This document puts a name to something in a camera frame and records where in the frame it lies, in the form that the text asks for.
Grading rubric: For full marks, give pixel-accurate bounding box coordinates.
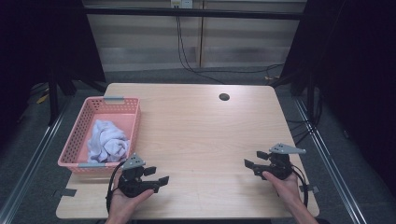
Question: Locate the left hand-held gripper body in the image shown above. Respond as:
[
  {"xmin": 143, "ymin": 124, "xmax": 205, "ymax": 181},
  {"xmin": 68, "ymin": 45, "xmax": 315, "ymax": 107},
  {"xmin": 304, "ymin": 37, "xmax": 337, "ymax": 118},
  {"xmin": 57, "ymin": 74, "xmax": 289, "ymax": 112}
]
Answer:
[{"xmin": 117, "ymin": 152, "xmax": 162, "ymax": 199}]

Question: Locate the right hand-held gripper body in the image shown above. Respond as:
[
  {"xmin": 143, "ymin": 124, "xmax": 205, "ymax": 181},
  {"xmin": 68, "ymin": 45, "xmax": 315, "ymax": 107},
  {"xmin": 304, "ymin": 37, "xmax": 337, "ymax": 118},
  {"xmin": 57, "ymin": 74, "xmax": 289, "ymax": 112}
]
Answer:
[{"xmin": 253, "ymin": 143, "xmax": 307, "ymax": 181}]

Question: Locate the white printed cloth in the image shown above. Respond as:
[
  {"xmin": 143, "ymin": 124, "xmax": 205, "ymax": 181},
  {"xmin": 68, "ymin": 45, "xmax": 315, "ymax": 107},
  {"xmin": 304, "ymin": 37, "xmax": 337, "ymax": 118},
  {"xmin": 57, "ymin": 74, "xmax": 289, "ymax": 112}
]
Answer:
[{"xmin": 87, "ymin": 119, "xmax": 131, "ymax": 164}]

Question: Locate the pink perforated plastic basket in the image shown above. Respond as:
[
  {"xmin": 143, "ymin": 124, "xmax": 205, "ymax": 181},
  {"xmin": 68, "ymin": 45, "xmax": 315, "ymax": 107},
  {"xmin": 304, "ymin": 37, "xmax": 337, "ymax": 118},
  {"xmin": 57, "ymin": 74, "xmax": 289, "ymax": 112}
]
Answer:
[{"xmin": 57, "ymin": 95, "xmax": 142, "ymax": 175}]

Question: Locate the person's right hand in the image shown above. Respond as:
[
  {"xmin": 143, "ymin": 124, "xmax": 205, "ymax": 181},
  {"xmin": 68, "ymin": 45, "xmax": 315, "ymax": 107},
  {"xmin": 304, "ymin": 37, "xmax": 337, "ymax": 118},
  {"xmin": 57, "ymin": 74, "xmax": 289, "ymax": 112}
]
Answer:
[{"xmin": 262, "ymin": 171, "xmax": 302, "ymax": 206}]

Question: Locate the person's left hand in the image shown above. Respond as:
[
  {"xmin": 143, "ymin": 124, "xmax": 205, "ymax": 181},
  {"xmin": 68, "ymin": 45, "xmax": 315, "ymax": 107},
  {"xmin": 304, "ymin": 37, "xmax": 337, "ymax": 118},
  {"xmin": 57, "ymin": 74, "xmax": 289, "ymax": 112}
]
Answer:
[{"xmin": 106, "ymin": 186, "xmax": 155, "ymax": 219}]

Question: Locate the grey tape strip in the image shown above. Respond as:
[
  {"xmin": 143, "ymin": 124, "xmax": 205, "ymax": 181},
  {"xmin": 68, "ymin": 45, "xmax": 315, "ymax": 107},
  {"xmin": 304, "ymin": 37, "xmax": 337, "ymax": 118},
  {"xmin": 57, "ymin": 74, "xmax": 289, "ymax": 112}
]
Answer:
[
  {"xmin": 52, "ymin": 188, "xmax": 78, "ymax": 199},
  {"xmin": 299, "ymin": 184, "xmax": 320, "ymax": 194}
]

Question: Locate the black metal stand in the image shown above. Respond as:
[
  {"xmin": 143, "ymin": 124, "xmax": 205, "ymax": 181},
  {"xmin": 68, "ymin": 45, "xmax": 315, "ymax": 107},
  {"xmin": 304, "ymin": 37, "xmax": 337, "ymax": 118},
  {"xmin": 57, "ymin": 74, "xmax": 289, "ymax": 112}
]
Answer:
[
  {"xmin": 290, "ymin": 71, "xmax": 316, "ymax": 122},
  {"xmin": 47, "ymin": 73, "xmax": 61, "ymax": 126}
]

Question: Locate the small yellow object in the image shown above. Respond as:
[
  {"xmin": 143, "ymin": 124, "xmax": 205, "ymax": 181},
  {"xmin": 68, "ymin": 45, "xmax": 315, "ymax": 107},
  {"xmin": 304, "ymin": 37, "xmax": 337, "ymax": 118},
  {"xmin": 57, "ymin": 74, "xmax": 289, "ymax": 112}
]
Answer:
[{"xmin": 35, "ymin": 92, "xmax": 50, "ymax": 105}]

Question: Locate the black horizontal metal bar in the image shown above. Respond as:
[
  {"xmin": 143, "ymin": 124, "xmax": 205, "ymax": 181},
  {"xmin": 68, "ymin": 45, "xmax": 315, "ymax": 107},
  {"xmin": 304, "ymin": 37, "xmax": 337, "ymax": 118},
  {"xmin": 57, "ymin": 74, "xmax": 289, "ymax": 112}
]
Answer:
[{"xmin": 83, "ymin": 7, "xmax": 307, "ymax": 21}]

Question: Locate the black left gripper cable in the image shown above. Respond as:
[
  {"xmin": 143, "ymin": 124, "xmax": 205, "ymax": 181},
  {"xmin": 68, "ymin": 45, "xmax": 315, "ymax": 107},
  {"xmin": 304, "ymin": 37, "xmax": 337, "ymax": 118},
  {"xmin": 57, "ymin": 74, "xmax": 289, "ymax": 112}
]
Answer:
[{"xmin": 106, "ymin": 161, "xmax": 125, "ymax": 216}]

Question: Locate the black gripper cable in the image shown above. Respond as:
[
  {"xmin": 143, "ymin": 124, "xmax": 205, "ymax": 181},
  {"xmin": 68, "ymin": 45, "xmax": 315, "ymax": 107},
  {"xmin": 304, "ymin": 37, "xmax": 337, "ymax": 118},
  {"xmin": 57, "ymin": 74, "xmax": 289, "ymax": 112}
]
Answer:
[
  {"xmin": 292, "ymin": 164, "xmax": 310, "ymax": 209},
  {"xmin": 106, "ymin": 161, "xmax": 125, "ymax": 216}
]

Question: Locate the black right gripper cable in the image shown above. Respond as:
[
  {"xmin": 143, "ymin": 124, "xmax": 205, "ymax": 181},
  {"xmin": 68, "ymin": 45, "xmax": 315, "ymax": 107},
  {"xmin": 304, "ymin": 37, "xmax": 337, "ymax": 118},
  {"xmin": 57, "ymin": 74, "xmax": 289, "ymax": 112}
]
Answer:
[{"xmin": 292, "ymin": 164, "xmax": 310, "ymax": 209}]

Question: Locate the silver metal floor rail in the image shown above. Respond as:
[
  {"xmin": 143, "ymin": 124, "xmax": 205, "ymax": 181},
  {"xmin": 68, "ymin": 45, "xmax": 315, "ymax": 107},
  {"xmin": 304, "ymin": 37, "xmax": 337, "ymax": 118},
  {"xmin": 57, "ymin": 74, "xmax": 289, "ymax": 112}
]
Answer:
[
  {"xmin": 0, "ymin": 97, "xmax": 74, "ymax": 224},
  {"xmin": 293, "ymin": 97, "xmax": 368, "ymax": 224}
]

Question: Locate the black cable bundle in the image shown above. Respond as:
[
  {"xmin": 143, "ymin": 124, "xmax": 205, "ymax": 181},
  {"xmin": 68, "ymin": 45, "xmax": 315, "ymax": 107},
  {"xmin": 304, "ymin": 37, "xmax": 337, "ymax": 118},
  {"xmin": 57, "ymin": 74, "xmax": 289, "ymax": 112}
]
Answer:
[{"xmin": 285, "ymin": 87, "xmax": 323, "ymax": 147}]

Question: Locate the black wall cable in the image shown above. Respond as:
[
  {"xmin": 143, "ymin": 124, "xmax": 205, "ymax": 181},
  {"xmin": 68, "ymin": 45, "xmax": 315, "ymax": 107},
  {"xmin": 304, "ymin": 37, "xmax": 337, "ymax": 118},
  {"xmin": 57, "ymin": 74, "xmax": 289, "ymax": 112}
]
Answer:
[
  {"xmin": 176, "ymin": 16, "xmax": 226, "ymax": 85},
  {"xmin": 177, "ymin": 16, "xmax": 285, "ymax": 75}
]

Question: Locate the white wall socket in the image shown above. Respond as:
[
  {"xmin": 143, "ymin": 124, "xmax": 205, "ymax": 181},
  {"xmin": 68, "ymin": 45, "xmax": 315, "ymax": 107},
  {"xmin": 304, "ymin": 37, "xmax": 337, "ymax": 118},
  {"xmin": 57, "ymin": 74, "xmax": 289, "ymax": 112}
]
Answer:
[{"xmin": 170, "ymin": 0, "xmax": 194, "ymax": 9}]

